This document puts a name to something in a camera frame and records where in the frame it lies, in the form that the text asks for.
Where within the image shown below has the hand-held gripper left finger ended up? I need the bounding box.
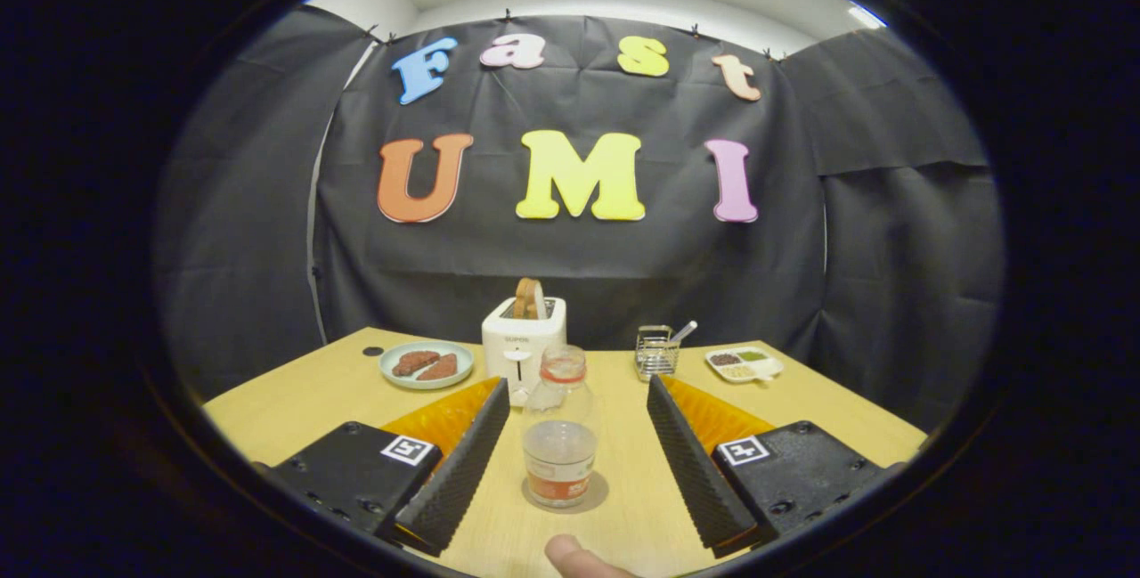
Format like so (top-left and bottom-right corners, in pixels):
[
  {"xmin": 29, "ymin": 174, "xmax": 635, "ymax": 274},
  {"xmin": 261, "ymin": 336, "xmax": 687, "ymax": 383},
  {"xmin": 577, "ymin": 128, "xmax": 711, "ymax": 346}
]
[{"xmin": 258, "ymin": 377, "xmax": 511, "ymax": 558}]

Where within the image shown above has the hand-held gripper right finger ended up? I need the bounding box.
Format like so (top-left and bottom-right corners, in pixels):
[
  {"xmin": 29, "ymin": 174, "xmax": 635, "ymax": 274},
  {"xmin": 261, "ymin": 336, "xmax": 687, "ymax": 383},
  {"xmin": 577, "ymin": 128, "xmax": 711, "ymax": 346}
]
[{"xmin": 647, "ymin": 373, "xmax": 905, "ymax": 559}]

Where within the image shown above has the round brown coaster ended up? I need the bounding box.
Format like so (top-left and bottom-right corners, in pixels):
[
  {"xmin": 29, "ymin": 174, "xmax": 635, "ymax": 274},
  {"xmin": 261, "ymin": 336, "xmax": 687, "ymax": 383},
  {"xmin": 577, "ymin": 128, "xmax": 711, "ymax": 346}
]
[{"xmin": 521, "ymin": 471, "xmax": 610, "ymax": 515}]

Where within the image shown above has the clear plastic juice bottle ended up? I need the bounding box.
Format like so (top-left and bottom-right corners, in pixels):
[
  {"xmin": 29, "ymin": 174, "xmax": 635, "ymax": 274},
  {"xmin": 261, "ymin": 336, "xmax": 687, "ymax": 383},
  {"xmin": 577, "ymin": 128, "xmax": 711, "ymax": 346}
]
[{"xmin": 522, "ymin": 345, "xmax": 600, "ymax": 509}]

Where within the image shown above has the wooden table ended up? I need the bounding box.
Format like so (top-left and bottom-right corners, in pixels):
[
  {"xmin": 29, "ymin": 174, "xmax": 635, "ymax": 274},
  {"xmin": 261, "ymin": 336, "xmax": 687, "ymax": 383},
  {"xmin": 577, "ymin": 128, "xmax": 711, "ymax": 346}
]
[{"xmin": 203, "ymin": 327, "xmax": 929, "ymax": 578}]

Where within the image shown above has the white divided seasoning dish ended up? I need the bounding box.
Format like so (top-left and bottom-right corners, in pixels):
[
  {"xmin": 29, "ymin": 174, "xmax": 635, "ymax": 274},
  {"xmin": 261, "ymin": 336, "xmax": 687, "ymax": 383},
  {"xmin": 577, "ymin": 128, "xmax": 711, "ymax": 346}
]
[{"xmin": 705, "ymin": 346, "xmax": 786, "ymax": 384}]

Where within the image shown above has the pale green plate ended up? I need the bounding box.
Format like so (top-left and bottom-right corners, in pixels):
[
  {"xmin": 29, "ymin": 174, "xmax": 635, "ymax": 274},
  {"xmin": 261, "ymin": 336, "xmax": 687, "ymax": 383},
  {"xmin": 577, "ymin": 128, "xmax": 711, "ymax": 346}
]
[{"xmin": 379, "ymin": 341, "xmax": 476, "ymax": 390}]

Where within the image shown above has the white toaster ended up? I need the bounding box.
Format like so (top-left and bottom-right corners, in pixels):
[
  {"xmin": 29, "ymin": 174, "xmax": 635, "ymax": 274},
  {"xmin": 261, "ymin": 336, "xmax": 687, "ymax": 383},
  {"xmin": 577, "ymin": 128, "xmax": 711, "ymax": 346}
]
[{"xmin": 482, "ymin": 296, "xmax": 567, "ymax": 407}]

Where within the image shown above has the brown toast slice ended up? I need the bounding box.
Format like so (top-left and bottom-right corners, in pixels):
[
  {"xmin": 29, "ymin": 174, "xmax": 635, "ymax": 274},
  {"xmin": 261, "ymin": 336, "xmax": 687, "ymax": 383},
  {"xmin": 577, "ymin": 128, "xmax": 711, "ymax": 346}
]
[{"xmin": 513, "ymin": 278, "xmax": 548, "ymax": 321}]

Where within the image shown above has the metal wire basket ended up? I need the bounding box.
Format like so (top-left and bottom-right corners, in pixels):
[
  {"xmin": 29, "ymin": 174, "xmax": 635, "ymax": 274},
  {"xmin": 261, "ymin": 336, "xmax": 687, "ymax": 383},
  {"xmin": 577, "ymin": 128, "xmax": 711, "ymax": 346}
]
[{"xmin": 634, "ymin": 325, "xmax": 681, "ymax": 382}]

